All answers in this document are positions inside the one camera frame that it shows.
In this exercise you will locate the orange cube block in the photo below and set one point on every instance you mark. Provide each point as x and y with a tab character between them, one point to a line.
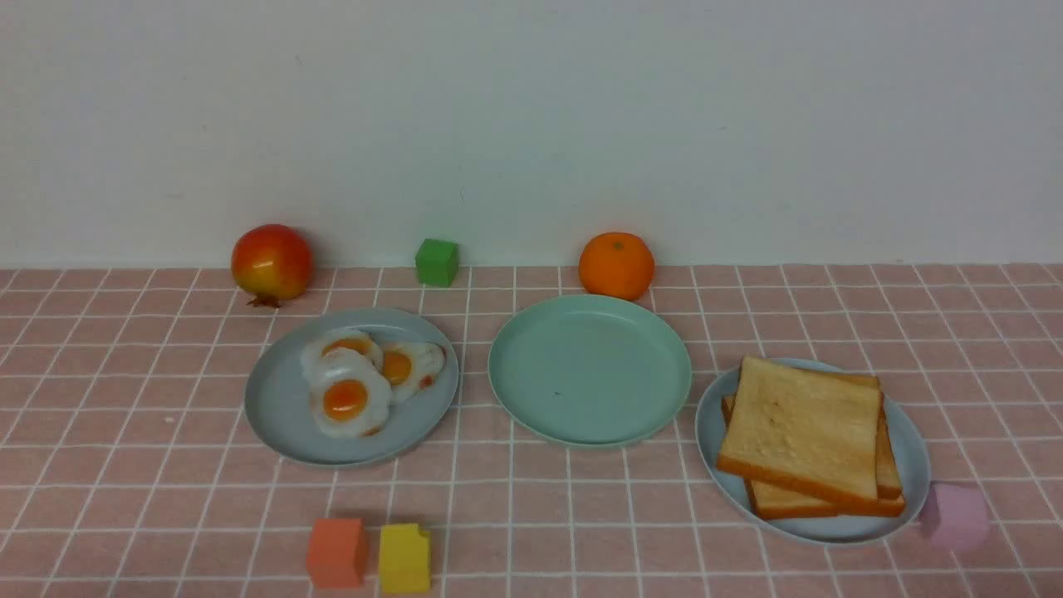
337	553

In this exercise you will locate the green cube block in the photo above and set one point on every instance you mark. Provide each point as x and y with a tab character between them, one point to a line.
437	263

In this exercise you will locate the red yellow pomegranate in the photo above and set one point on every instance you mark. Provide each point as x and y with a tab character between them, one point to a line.
272	263

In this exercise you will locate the green centre plate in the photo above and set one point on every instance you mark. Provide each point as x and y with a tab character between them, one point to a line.
589	371

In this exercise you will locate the yellow notched block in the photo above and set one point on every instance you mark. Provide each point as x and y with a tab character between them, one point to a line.
405	559

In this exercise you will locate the pink block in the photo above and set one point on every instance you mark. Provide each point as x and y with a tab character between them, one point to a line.
955	516

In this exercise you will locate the grey-blue plate with bread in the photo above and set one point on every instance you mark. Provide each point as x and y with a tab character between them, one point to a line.
909	451

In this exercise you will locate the orange mandarin fruit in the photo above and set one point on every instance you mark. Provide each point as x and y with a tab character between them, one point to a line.
616	264

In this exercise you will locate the grey-blue plate with eggs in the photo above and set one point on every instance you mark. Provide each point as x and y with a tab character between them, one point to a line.
277	398

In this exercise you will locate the toast slice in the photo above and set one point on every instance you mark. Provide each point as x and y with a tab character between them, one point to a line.
889	486
769	502
806	431

